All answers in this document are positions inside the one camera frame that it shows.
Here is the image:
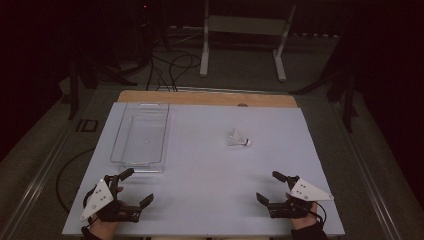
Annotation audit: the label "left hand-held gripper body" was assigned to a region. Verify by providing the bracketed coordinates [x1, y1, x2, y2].
[80, 174, 141, 223]

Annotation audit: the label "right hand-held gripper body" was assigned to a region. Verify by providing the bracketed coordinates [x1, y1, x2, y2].
[266, 175, 335, 220]

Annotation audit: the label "clear plastic container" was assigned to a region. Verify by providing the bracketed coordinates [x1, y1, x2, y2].
[109, 102, 171, 174]

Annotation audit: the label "white shuttlecock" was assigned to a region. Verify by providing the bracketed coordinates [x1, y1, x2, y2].
[224, 128, 252, 148]

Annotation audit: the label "person's right hand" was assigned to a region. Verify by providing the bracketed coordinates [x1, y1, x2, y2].
[285, 192, 319, 232]

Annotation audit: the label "person's left hand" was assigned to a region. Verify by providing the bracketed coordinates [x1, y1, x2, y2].
[89, 185, 129, 240]

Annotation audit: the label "white table sheet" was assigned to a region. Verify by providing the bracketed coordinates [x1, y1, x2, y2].
[61, 101, 346, 239]

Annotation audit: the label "black tripod stand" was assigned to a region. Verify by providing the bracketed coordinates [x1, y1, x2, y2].
[289, 33, 360, 134]

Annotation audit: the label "white metal stand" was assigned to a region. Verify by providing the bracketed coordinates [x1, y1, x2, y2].
[199, 0, 297, 83]

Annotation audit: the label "left hand-held gripper cable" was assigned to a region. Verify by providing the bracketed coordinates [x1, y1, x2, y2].
[82, 185, 98, 208]

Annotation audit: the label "hand-held gripper cable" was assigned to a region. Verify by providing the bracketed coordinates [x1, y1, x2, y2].
[311, 199, 327, 228]
[82, 185, 98, 208]

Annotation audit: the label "right hand-held gripper cable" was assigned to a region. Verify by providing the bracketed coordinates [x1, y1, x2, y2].
[311, 199, 327, 228]

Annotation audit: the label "black curved floor cable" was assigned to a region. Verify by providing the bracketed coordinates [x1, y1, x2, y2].
[55, 147, 97, 215]

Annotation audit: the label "black rectangular floor frame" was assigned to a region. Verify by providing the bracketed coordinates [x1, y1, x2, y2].
[75, 118, 100, 134]

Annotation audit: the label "metal floor rail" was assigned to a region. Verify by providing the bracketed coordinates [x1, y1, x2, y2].
[0, 87, 101, 240]
[329, 99, 405, 240]

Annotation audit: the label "black floor cables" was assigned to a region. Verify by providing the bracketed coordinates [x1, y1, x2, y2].
[145, 53, 202, 93]

